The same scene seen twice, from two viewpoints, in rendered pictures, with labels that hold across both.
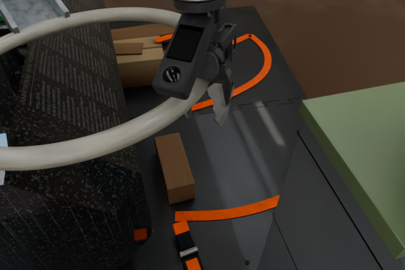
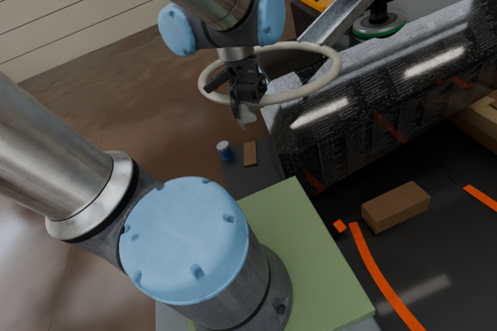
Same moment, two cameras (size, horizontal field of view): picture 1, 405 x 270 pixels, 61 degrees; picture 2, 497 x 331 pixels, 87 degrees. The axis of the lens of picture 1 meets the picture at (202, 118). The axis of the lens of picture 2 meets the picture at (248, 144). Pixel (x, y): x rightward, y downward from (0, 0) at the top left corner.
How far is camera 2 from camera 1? 0.82 m
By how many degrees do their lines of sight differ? 70
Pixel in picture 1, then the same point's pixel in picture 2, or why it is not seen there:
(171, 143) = (412, 194)
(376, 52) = not seen: outside the picture
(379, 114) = (286, 229)
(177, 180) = (373, 208)
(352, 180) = not seen: hidden behind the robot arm
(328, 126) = (268, 192)
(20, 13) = (322, 34)
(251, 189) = (409, 285)
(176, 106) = (217, 97)
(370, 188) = not seen: hidden behind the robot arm
